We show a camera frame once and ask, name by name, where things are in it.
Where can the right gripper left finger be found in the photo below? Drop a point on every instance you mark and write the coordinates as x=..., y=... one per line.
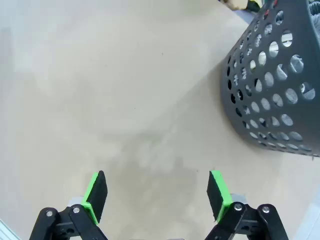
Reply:
x=96, y=195

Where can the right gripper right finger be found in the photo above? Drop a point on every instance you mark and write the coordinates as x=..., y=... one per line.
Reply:
x=217, y=195

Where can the dark grey perforated basket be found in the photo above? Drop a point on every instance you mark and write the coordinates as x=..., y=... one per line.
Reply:
x=280, y=82

